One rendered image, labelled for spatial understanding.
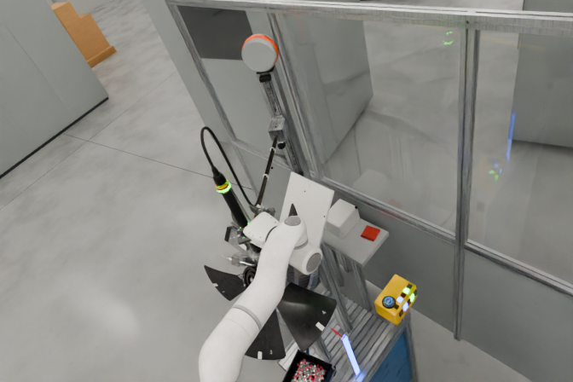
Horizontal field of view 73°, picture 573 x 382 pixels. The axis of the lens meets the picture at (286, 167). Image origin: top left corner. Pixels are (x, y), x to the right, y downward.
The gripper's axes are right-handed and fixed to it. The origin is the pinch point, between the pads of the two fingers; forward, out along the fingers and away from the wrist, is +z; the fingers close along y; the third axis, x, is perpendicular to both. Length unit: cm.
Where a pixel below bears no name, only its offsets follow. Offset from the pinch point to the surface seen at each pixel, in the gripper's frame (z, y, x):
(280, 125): 35, 50, -8
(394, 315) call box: -38, 21, -58
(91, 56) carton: 802, 174, -148
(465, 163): -42, 70, -16
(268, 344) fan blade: 1, -17, -68
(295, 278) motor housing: 3, 9, -52
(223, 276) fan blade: 32, -10, -52
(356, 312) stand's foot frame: 16, 45, -157
